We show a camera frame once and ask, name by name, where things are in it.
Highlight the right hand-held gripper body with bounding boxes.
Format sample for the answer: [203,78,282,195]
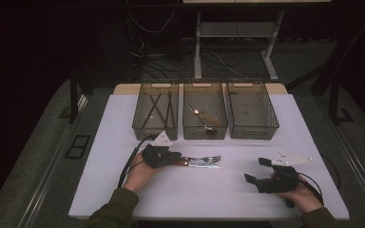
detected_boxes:
[256,151,314,195]

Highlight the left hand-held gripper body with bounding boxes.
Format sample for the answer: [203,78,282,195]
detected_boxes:
[141,130,176,169]

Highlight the smoky transparent plastic bin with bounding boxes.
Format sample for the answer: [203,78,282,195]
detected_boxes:
[131,83,180,142]
[182,81,229,141]
[226,80,280,140]

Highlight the wooden-handled fork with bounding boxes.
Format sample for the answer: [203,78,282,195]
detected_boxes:
[179,154,222,163]

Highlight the wooden-handled knife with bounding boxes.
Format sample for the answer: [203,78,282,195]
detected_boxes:
[177,160,222,169]

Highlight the black chopstick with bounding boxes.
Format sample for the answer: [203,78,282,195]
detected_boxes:
[165,91,172,129]
[141,93,162,129]

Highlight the person's left hand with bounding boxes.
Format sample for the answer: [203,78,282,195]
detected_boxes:
[122,151,164,194]

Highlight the person's right hand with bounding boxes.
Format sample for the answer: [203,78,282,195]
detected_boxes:
[270,173,325,214]

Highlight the black metal stand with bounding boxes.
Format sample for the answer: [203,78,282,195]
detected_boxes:
[58,71,81,124]
[328,79,355,125]

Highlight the white-legged desk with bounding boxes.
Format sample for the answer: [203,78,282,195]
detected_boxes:
[182,0,333,82]

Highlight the left hand-held gripper cable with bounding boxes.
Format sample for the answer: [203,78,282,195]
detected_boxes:
[117,134,158,190]

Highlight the hand-held gripper cable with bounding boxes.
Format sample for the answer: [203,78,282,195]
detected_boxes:
[298,172,325,205]
[117,134,158,190]

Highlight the right hand-held gripper cable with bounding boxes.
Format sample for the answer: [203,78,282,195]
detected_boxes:
[298,172,325,205]

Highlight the aluminium rail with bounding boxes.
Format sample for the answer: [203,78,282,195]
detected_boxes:
[332,123,365,217]
[15,94,88,228]

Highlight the black floor cables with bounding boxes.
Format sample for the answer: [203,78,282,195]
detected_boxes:
[138,48,249,81]

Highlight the black rectangular floor frame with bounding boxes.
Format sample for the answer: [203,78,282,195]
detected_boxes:
[64,134,91,160]

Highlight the white hanging cable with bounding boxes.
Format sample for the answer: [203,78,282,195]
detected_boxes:
[127,10,176,34]

